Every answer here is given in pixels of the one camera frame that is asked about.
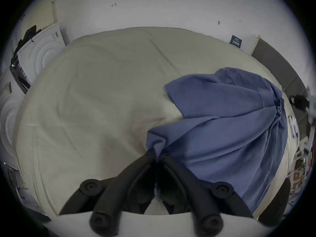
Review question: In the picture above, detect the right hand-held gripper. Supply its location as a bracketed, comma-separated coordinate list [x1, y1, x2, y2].
[289, 85, 316, 126]

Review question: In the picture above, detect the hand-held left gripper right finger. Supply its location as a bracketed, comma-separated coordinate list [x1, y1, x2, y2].
[158, 153, 254, 234]

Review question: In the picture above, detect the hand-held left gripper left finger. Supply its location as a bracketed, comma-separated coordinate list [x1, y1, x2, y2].
[59, 149, 158, 233]

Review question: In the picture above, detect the dark blue shirt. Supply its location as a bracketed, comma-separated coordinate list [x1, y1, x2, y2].
[146, 67, 289, 213]

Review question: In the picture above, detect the small white card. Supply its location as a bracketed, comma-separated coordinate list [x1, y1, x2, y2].
[288, 116, 298, 138]

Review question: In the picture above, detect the dark label tag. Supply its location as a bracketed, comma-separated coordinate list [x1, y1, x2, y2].
[229, 35, 242, 49]

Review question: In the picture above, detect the bed with beige sheet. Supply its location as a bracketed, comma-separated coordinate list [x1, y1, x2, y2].
[13, 27, 300, 217]

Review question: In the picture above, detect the white washing machine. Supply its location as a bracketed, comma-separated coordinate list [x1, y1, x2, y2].
[10, 22, 67, 95]
[0, 69, 26, 168]

